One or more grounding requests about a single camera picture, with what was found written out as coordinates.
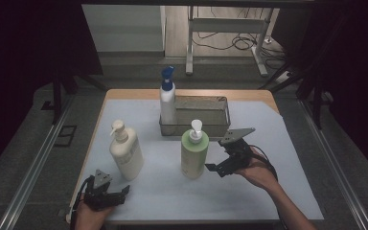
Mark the person's left hand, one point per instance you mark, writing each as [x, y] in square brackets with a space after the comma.
[91, 218]

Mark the cream ribbed pump bottle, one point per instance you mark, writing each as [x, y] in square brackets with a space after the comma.
[127, 156]

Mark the pale blue table mat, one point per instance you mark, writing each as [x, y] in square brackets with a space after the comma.
[159, 195]

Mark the person's right hand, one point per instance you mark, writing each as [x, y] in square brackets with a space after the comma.
[260, 174]

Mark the white board panel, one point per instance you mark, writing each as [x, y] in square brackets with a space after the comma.
[123, 28]

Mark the grey metal mesh basket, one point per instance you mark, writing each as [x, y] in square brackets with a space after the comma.
[201, 119]

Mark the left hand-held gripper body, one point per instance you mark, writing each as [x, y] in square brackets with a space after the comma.
[100, 198]

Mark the black metal stand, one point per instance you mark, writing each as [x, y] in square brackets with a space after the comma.
[316, 105]
[57, 102]

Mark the white metal desk frame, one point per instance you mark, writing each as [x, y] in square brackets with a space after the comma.
[226, 25]

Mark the white power strip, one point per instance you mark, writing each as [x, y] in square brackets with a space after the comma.
[284, 76]

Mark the white bottle with blue pump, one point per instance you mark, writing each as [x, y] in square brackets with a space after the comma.
[167, 102]

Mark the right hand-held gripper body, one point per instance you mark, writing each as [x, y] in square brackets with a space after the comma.
[238, 153]

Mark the green pump bottle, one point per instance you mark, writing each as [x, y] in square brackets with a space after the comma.
[194, 156]

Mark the aluminium floor rail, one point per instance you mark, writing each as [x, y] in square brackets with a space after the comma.
[28, 182]
[338, 169]

